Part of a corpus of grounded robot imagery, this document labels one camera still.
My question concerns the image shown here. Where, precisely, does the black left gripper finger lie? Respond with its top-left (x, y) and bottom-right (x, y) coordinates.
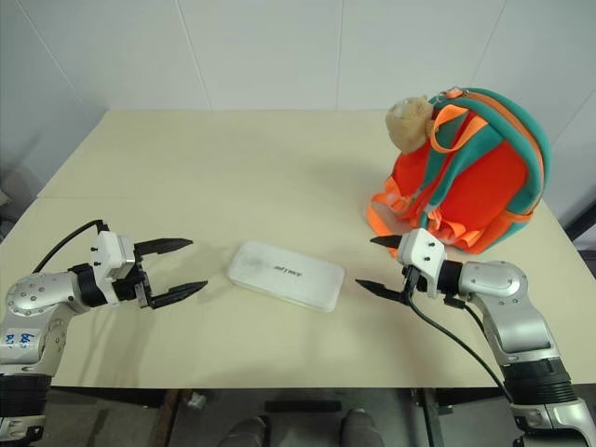
top-left (152, 280), bottom-right (210, 309)
top-left (134, 237), bottom-right (195, 258)

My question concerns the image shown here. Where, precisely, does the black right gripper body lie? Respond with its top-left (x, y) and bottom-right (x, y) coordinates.
top-left (400, 264), bottom-right (421, 302)

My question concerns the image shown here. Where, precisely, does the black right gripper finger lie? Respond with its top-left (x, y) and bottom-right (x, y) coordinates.
top-left (370, 236), bottom-right (402, 256)
top-left (355, 278), bottom-right (407, 303)

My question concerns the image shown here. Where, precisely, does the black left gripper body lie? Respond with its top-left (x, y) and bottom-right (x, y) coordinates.
top-left (113, 253), bottom-right (157, 310)

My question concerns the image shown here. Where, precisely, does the white pencil case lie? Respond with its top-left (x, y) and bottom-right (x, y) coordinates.
top-left (226, 240), bottom-right (346, 314)

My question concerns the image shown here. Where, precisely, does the orange and teal backpack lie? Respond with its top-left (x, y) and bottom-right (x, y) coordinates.
top-left (366, 86), bottom-right (552, 255)

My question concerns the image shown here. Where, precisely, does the beige plush toy pendant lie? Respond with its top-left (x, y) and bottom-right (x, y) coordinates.
top-left (385, 94), bottom-right (438, 155)

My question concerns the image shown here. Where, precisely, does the dark metal table leg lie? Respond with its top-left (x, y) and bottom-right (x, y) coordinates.
top-left (409, 387), bottom-right (455, 447)

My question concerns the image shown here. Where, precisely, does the dark rounded shape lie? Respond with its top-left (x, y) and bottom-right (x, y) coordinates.
top-left (339, 407), bottom-right (381, 447)
top-left (218, 415), bottom-right (272, 447)

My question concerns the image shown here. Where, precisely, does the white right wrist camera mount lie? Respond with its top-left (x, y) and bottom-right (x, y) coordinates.
top-left (396, 228), bottom-right (447, 299)

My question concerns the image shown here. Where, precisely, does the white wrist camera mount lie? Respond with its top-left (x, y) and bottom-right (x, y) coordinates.
top-left (88, 231), bottom-right (137, 283)
top-left (396, 228), bottom-right (447, 299)

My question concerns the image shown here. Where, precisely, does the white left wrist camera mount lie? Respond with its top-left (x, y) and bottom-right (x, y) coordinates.
top-left (88, 231), bottom-right (137, 283)

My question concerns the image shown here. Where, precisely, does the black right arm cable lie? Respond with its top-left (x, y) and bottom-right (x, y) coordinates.
top-left (403, 274), bottom-right (513, 404)

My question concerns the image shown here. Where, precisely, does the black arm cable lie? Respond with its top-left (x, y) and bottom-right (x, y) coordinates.
top-left (33, 219), bottom-right (109, 276)
top-left (403, 274), bottom-right (513, 404)

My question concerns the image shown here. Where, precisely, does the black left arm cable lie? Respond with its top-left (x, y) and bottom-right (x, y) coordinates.
top-left (33, 219), bottom-right (109, 276)

